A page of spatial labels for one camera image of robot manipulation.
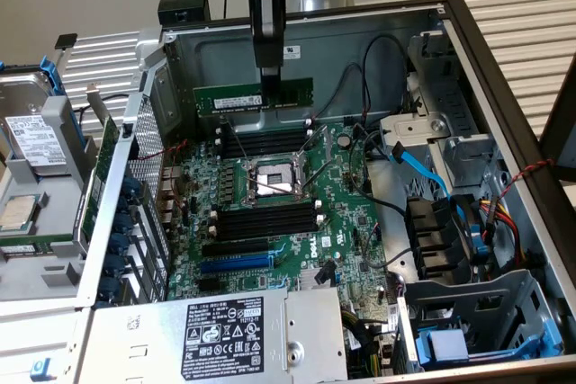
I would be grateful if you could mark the CPU socket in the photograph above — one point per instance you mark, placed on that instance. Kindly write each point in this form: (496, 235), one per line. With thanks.
(274, 175)

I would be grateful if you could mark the blue expansion slot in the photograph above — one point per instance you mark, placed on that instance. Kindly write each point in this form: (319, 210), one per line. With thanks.
(234, 264)

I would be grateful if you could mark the silver power supply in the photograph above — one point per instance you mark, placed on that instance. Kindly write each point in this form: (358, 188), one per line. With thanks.
(148, 339)

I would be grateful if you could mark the tall grey metal disk bay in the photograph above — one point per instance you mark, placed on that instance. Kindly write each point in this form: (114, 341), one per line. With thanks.
(450, 105)

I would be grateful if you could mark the short black expansion slot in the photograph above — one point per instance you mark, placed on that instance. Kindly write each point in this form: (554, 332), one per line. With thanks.
(209, 285)

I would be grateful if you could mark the blue disk carrier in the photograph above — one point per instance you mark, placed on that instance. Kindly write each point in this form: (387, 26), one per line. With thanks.
(445, 345)

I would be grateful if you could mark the silver CPU chip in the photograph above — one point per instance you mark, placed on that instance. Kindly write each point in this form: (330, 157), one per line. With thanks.
(17, 213)

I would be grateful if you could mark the small black bracket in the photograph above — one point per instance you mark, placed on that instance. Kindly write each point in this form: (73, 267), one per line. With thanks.
(66, 41)

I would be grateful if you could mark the socket locking lever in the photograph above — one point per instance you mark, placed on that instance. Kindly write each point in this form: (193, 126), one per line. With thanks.
(237, 141)
(317, 175)

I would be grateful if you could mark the blue card clip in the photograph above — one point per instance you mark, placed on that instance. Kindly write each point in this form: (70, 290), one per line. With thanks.
(119, 243)
(109, 288)
(115, 265)
(130, 186)
(123, 223)

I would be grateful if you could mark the black fan shroud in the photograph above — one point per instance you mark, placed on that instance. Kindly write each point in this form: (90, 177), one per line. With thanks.
(432, 235)

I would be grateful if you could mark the low grey metal disk bay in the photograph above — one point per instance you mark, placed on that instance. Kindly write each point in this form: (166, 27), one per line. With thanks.
(486, 298)

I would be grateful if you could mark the long black expansion slot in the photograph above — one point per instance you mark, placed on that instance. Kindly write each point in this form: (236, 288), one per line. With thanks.
(234, 248)

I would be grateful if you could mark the green RAM stick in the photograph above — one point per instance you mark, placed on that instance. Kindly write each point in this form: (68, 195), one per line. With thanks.
(18, 249)
(225, 101)

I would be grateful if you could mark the white case label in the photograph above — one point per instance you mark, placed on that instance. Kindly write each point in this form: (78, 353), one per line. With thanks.
(292, 52)

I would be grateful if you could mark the silver rear port block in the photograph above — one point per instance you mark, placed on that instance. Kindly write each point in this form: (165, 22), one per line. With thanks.
(171, 195)

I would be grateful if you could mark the coin cell battery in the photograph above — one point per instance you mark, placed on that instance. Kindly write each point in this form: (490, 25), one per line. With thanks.
(344, 140)

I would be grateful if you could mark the green graphics card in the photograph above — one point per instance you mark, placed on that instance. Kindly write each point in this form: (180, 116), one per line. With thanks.
(105, 150)

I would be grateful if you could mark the open grey PC case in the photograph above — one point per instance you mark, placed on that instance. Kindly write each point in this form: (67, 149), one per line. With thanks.
(216, 60)

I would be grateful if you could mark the silver chipset heat sink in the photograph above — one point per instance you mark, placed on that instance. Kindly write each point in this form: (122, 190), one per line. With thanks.
(308, 283)

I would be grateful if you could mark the blue case latch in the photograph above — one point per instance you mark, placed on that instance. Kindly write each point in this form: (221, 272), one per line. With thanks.
(41, 368)

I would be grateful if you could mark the grey parts rack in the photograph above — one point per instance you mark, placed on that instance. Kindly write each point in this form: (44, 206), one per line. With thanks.
(58, 204)

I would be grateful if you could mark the silver hard disk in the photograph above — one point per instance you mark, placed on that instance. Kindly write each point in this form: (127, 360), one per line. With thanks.
(22, 96)

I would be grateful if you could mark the green motherboard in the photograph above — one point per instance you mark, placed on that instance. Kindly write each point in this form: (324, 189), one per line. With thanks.
(346, 222)

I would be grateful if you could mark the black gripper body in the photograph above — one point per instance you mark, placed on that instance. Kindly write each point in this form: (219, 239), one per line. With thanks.
(270, 49)

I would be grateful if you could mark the black camera box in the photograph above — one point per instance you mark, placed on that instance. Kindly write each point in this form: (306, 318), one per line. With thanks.
(184, 6)

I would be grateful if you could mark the black power supply label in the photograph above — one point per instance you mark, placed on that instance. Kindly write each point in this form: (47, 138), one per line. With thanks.
(222, 339)

